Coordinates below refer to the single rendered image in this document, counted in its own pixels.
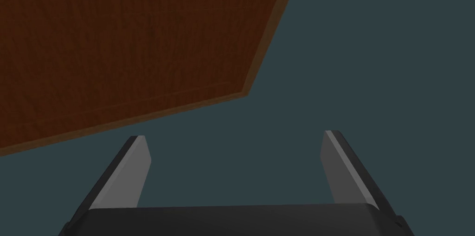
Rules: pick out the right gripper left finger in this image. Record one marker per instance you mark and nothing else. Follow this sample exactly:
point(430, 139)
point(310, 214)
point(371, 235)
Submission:
point(124, 176)

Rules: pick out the brown wooden door leaf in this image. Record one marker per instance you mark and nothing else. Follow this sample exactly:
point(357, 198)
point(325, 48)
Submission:
point(130, 43)

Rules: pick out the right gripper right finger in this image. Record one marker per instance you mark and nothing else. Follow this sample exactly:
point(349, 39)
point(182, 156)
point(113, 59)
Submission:
point(347, 173)

